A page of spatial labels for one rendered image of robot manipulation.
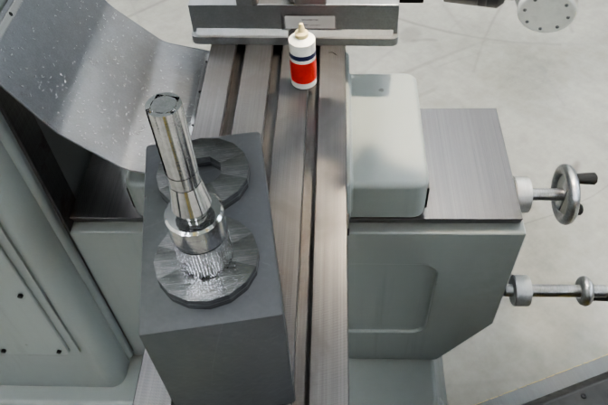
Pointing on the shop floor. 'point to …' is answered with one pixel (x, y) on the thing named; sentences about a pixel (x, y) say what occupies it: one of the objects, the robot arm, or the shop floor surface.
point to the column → (47, 251)
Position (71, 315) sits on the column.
